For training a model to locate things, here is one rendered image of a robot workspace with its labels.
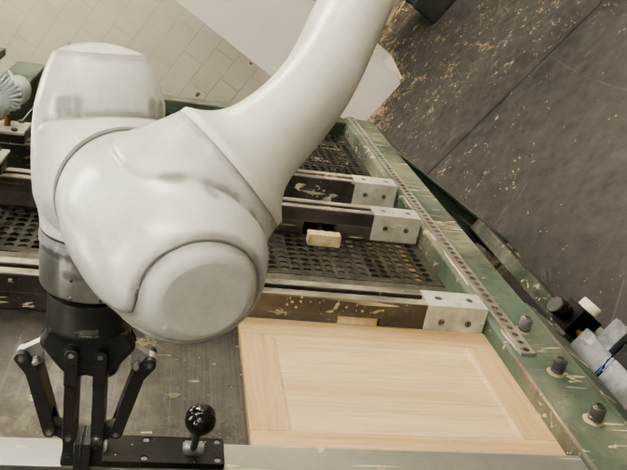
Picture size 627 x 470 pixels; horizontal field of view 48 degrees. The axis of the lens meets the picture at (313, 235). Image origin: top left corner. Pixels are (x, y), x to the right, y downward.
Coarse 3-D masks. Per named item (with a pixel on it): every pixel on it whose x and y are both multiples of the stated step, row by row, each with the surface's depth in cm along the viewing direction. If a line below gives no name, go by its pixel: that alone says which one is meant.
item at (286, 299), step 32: (0, 256) 124; (0, 288) 120; (32, 288) 121; (288, 288) 132; (320, 288) 134; (352, 288) 135; (384, 288) 138; (320, 320) 132; (384, 320) 134; (416, 320) 136; (448, 320) 137; (480, 320) 138
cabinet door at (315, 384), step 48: (240, 336) 123; (288, 336) 126; (336, 336) 129; (384, 336) 132; (432, 336) 135; (480, 336) 138; (288, 384) 113; (336, 384) 115; (384, 384) 117; (432, 384) 120; (480, 384) 122; (288, 432) 102; (336, 432) 104; (384, 432) 106; (432, 432) 108; (480, 432) 110; (528, 432) 112
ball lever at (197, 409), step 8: (192, 408) 81; (200, 408) 81; (208, 408) 82; (192, 416) 81; (200, 416) 81; (208, 416) 81; (192, 424) 81; (200, 424) 81; (208, 424) 81; (192, 432) 81; (200, 432) 81; (208, 432) 82; (192, 440) 87; (184, 448) 90; (192, 448) 89; (200, 448) 90
